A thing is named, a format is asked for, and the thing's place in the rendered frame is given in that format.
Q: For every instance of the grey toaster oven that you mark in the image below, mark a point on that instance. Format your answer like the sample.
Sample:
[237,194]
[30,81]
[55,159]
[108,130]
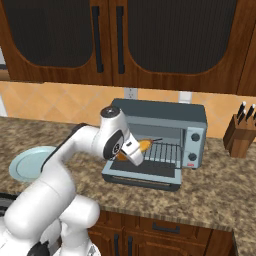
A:
[160,111]

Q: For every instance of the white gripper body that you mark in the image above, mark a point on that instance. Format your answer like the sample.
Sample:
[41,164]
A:
[136,156]

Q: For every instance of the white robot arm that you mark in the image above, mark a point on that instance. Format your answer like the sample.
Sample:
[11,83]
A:
[50,196]

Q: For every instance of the wooden base cupboard door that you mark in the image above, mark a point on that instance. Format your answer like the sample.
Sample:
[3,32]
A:
[106,241]
[163,246]

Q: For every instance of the dark toaster oven knob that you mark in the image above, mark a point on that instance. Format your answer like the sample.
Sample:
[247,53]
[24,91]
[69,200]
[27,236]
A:
[192,156]
[195,136]

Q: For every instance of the light blue plate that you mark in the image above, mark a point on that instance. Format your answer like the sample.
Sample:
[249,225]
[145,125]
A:
[28,165]

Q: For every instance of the kebab skewer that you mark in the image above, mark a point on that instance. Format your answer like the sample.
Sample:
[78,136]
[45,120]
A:
[157,139]

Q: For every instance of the wooden drawer front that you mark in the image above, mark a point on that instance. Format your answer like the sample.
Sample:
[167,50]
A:
[116,218]
[173,230]

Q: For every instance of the black hob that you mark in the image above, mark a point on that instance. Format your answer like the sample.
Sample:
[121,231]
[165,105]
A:
[5,200]

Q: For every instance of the grey toaster oven door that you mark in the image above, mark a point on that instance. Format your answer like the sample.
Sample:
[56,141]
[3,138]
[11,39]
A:
[146,170]

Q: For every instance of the orange baguette bread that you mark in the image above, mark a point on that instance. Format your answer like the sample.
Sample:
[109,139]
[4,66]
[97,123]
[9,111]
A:
[145,145]

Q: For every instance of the wooden knife block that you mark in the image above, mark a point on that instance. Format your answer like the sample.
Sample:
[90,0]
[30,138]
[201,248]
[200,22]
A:
[240,138]

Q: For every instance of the wooden cupboard door dark pane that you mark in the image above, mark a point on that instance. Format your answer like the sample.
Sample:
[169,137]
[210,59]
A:
[50,36]
[183,40]

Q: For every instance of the white wall socket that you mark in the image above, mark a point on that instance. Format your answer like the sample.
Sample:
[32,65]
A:
[130,93]
[185,97]

